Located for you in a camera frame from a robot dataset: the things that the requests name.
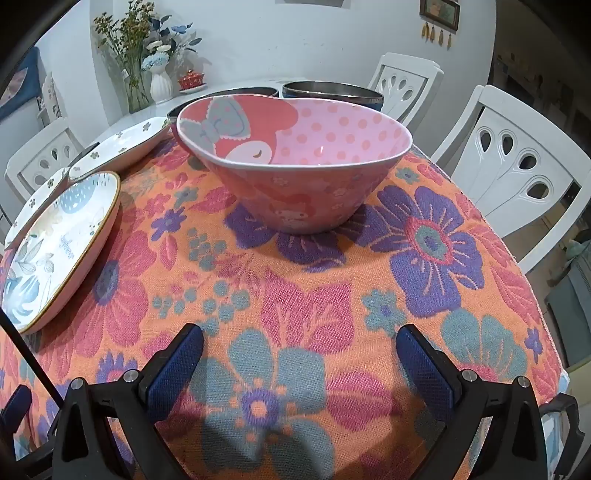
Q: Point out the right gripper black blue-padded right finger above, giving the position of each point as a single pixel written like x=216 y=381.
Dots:
x=514 y=446

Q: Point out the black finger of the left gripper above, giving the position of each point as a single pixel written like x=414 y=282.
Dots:
x=14 y=412

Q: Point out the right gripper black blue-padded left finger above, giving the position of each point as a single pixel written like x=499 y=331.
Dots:
x=85 y=447

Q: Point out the blue floral round plate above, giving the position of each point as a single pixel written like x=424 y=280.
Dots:
x=59 y=250

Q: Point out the white green-flower plate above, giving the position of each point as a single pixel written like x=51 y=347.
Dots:
x=35 y=205
x=121 y=150

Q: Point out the pink cartoon bowl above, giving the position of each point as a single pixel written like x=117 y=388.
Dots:
x=298 y=165

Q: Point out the red steel bowl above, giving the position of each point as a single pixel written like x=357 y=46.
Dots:
x=256 y=90

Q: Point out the blue steel bowl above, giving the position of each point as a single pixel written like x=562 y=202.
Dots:
x=334 y=91

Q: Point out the black clamp on table edge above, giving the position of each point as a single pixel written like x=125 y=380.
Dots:
x=563 y=437

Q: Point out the orange floral tablecloth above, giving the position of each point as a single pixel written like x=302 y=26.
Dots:
x=300 y=377

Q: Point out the white chair right near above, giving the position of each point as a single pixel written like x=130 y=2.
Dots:
x=515 y=165

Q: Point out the white chair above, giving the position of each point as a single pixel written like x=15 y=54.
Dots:
x=515 y=165
x=54 y=147
x=409 y=85

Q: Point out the white chair left far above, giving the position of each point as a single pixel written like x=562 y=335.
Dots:
x=54 y=147

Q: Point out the white chair right far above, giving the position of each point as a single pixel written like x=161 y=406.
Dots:
x=409 y=85

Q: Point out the white ribbed flower vase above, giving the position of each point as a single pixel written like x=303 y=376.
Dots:
x=161 y=88

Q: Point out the red lidded pot on saucer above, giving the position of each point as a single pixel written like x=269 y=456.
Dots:
x=191 y=82

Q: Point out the glass vase with branches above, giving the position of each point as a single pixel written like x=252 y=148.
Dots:
x=122 y=41

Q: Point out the framed wall picture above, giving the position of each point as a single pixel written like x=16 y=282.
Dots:
x=444 y=12

